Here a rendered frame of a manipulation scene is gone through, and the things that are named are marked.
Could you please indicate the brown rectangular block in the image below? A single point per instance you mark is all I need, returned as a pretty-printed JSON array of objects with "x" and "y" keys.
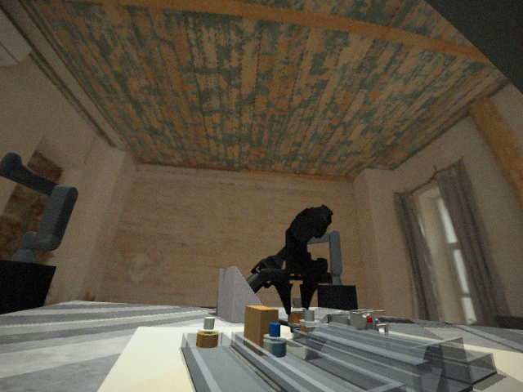
[{"x": 257, "y": 322}]

